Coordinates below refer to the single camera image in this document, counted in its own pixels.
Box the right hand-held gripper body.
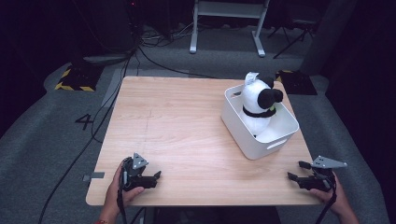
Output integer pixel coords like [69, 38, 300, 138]
[297, 155, 348, 192]

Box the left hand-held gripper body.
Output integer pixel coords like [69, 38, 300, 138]
[119, 151, 159, 192]

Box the white plastic storage bin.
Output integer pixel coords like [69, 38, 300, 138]
[220, 83, 301, 161]

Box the black and white plush toy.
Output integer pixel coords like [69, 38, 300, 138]
[240, 71, 285, 138]

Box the person's right hand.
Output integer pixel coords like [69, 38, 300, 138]
[307, 175, 353, 217]

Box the person's left hand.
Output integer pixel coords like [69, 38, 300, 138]
[103, 160, 146, 217]

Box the grey tape strip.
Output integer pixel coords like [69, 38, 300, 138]
[81, 171, 106, 183]

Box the black mat with yellow stripes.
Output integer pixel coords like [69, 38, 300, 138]
[275, 69, 318, 96]
[54, 63, 105, 93]

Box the grey round stand base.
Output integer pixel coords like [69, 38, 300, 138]
[81, 51, 135, 65]

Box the black tripod stand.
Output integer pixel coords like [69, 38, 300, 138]
[266, 18, 316, 60]

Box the grey column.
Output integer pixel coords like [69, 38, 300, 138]
[299, 0, 359, 77]

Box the right hand-held gripper black cable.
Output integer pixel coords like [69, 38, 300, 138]
[315, 181, 339, 224]

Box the hand-held gripper black cable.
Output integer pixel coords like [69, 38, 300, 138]
[315, 181, 339, 224]
[117, 186, 129, 224]

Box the left hand-held gripper black cable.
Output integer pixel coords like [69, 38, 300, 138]
[117, 186, 129, 224]

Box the long black floor cable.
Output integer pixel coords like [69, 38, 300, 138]
[37, 46, 139, 224]

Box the bundle of floor cables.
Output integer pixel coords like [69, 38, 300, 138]
[139, 21, 195, 49]

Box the white metal desk frame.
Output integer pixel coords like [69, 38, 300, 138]
[189, 0, 271, 59]

